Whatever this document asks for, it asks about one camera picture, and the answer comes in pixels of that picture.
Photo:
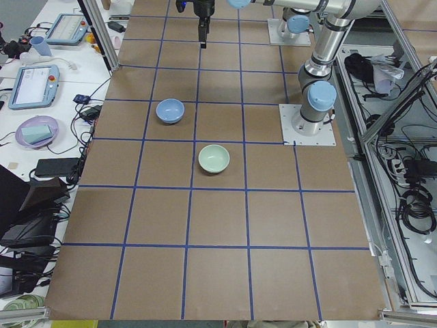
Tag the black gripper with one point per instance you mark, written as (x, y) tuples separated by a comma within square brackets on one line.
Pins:
[(204, 7)]

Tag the green bowl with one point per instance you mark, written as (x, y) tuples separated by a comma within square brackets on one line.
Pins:
[(214, 158)]

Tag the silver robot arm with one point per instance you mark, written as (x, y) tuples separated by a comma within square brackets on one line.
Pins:
[(291, 29), (317, 93)]

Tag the blue bowl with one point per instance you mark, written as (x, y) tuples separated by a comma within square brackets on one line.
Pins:
[(170, 111)]

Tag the pink cup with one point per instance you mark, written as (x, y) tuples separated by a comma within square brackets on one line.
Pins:
[(116, 42)]

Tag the far teach pendant tablet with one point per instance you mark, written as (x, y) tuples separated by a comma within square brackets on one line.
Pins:
[(68, 29)]

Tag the teach pendant tablet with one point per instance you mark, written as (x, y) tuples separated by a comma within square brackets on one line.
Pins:
[(34, 87), (68, 29)]

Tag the small blue device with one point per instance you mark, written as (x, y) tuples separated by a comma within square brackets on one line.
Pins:
[(81, 99)]

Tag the light blue cup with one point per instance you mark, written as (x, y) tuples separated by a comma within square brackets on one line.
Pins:
[(41, 46)]

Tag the near teach pendant tablet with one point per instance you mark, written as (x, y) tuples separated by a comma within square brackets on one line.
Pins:
[(34, 87)]

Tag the purple plate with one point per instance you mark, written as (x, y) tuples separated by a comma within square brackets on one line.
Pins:
[(35, 121)]

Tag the green sponge block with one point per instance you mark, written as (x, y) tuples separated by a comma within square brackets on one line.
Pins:
[(35, 134)]

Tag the aluminium frame post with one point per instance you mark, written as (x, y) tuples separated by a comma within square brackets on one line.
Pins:
[(96, 23)]

